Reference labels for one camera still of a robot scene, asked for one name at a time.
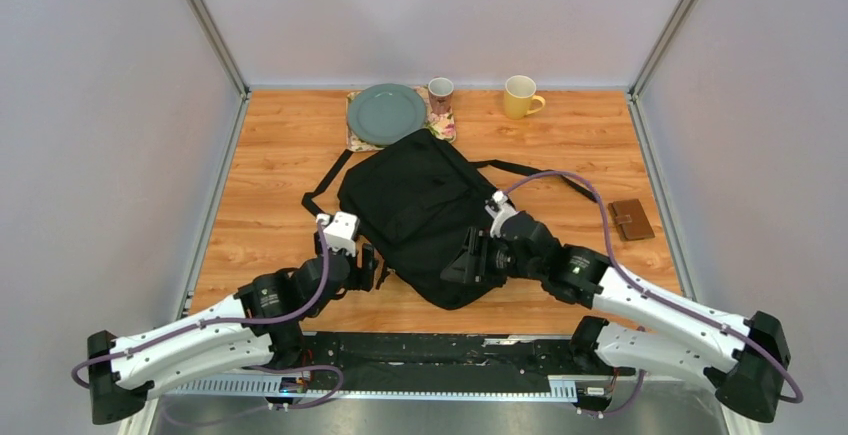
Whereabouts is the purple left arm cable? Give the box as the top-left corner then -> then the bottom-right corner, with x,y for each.
70,217 -> 346,413

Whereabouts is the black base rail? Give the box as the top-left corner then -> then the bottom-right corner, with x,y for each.
293,332 -> 614,393

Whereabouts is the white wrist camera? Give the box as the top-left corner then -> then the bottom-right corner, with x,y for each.
316,211 -> 359,257
485,190 -> 518,238

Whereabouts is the floral placemat tray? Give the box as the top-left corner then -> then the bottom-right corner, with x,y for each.
345,86 -> 457,152

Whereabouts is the brown leather wallet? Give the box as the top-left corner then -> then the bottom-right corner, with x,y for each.
608,199 -> 655,241

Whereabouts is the small pink floral cup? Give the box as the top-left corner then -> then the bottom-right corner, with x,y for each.
427,77 -> 455,115

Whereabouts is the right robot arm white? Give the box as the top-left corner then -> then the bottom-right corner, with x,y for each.
440,212 -> 791,423

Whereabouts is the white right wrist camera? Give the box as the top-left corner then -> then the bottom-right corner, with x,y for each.
485,190 -> 518,238

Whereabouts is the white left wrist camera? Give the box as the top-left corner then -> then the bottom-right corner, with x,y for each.
316,211 -> 359,257

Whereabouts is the yellow ceramic mug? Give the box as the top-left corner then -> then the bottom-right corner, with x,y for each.
503,75 -> 546,120

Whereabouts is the black student backpack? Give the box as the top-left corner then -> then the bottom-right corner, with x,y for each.
301,128 -> 600,311

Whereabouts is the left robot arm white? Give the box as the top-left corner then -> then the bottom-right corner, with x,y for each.
86,243 -> 378,425

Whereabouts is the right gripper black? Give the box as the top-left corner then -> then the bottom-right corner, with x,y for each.
440,227 -> 544,289

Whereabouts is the grey-green ceramic plate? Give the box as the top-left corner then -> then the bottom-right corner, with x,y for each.
346,83 -> 428,146

